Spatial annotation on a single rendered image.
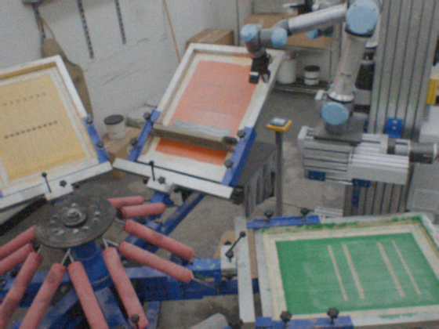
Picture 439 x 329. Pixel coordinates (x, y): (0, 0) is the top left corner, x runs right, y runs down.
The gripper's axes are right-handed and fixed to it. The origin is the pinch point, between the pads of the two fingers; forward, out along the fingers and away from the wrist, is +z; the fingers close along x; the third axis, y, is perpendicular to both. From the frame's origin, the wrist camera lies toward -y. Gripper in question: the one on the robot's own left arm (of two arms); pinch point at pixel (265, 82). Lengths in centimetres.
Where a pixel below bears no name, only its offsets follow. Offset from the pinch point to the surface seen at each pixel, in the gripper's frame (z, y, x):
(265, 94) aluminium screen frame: 2.2, -5.4, -1.3
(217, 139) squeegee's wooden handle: -4.8, -38.4, 9.1
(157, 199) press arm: -3, -74, 27
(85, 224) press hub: -45, -101, 22
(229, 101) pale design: 5.7, -10.5, 18.2
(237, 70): 5.7, 9.3, 21.2
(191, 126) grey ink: 5.2, -29.2, 32.6
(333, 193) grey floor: 186, 23, -9
